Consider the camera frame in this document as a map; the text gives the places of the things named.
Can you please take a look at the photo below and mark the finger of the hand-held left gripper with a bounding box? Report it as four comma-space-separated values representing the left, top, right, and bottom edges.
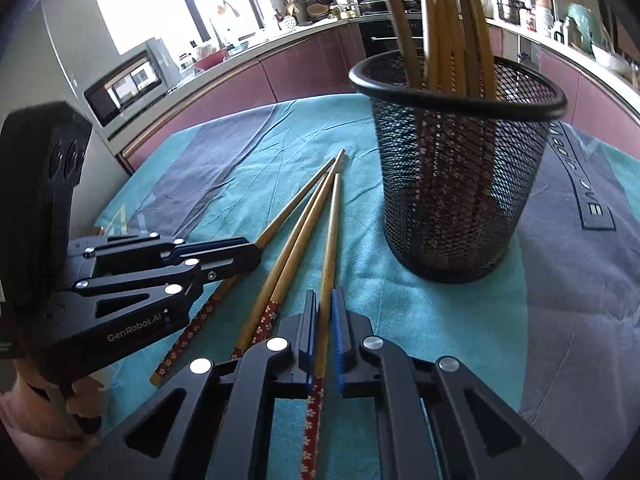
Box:
75, 246, 262, 312
67, 232, 257, 274

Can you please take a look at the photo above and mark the built-in black oven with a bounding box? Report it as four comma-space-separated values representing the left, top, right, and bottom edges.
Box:
359, 15, 428, 58

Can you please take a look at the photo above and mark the grey refrigerator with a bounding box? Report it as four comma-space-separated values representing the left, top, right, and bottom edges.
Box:
0, 0, 133, 196

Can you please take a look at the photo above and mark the person's left hand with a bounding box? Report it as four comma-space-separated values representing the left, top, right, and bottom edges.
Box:
0, 374, 112, 442

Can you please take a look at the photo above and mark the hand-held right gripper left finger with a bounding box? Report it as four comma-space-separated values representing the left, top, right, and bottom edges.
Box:
65, 289, 321, 480

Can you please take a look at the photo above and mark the green appliance under plastic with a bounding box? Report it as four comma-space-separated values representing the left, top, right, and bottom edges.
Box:
567, 2, 613, 53

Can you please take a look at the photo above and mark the white microwave oven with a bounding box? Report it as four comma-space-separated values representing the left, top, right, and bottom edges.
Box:
82, 37, 173, 128

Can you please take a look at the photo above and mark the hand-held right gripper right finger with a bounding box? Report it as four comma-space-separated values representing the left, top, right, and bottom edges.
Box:
330, 287, 583, 480

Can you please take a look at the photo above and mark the stainless steel steamer pot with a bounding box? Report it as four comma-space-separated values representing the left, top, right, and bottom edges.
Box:
495, 0, 523, 23

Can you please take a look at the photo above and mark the pink base cabinet run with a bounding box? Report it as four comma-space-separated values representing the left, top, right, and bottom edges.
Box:
487, 25, 506, 58
537, 45, 640, 136
120, 22, 368, 173

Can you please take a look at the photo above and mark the teal grey printed tablecloth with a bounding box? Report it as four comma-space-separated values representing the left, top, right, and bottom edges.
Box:
95, 94, 640, 480

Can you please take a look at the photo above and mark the black mesh utensil holder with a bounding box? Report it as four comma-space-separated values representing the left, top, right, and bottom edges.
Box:
348, 50, 568, 283

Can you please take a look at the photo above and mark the kitchen window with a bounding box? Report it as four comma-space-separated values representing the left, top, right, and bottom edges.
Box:
87, 0, 263, 56

